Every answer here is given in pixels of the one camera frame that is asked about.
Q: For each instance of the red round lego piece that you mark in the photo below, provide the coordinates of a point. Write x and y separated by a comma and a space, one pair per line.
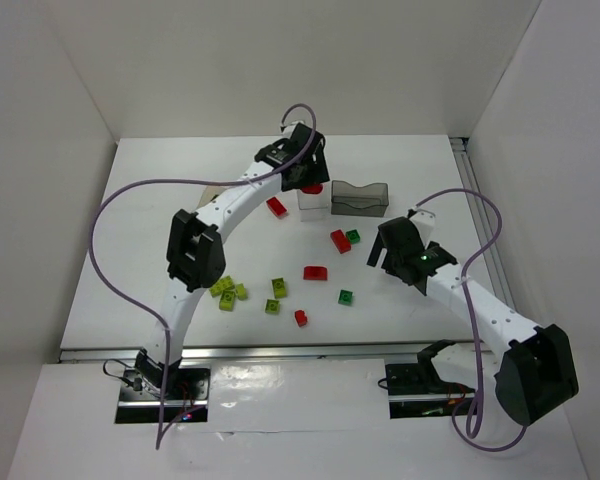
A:
313, 189

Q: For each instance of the red arched lego brick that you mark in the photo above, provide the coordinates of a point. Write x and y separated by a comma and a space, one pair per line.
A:
315, 273

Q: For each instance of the red long lego brick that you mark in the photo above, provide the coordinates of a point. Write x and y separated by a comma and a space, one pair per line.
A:
277, 208

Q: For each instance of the aluminium rail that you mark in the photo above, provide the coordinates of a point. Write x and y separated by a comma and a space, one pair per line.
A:
254, 353
483, 217

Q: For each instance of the lime long lego brick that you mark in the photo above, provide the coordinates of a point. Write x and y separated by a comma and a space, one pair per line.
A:
223, 284

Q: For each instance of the clear plastic container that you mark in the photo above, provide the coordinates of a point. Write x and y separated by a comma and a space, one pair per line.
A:
312, 206

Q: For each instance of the smoky grey plastic container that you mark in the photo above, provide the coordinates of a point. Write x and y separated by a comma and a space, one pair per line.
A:
370, 200

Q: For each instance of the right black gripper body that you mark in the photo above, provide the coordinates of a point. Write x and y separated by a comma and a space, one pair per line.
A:
387, 248

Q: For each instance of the aluminium rail right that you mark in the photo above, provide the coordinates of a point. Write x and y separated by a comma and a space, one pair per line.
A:
483, 217

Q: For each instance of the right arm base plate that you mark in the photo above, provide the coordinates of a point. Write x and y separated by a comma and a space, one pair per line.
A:
416, 390

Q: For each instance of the green lego beside red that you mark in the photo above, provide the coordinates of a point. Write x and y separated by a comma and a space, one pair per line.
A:
353, 236

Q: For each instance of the lime lego brick lower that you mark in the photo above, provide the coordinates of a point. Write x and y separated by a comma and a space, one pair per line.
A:
272, 307

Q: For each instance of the aluminium rail front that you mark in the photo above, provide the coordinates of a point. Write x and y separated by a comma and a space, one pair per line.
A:
254, 353

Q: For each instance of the small red lego piece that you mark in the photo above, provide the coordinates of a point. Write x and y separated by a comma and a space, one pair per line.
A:
301, 318

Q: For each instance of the tan translucent container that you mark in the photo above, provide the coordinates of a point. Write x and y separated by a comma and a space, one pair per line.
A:
209, 194

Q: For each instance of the lime square lego brick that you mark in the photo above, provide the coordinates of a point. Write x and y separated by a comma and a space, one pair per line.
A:
227, 300

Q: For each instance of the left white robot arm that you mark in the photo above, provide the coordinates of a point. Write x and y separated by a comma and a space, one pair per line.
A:
195, 249

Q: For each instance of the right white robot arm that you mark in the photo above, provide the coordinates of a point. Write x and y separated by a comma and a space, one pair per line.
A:
536, 368

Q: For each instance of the lime small lego brick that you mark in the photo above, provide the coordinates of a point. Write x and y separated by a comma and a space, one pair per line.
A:
241, 292

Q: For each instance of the green lego brick lower right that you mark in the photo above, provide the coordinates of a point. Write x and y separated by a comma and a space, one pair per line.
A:
345, 297

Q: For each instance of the lime lego brick center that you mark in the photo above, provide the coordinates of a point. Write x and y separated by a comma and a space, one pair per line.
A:
279, 288

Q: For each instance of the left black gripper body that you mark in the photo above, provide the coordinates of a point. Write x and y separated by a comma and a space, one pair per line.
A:
306, 173

